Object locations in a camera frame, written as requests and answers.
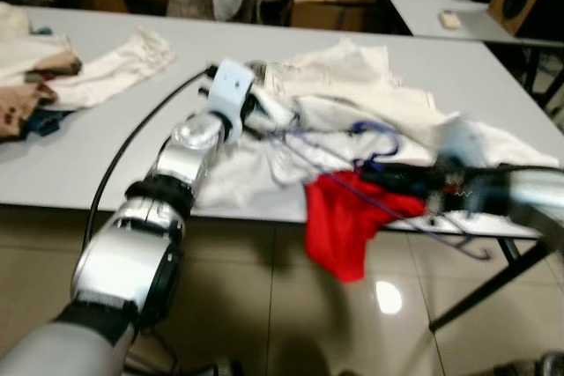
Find purple wire hanger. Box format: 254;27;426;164
260;119;494;262

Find red garment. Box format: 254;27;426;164
304;169;428;284

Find cream garment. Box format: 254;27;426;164
264;37;437;130

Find cardboard box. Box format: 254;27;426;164
291;0;380;32

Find black table leg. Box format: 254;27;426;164
430;235;553;333

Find beige remote control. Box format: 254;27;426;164
440;10;464;30

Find dark blue garment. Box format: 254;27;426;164
22;107;69;139

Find brown garment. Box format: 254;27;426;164
0;50;85;141

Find beige folded garment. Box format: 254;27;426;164
0;2;73;77

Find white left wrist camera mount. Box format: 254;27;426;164
207;59;258;144

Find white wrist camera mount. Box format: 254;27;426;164
436;114;487;166
207;59;258;144

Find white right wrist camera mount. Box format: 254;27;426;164
436;114;487;166

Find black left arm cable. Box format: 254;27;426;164
84;63;221;254

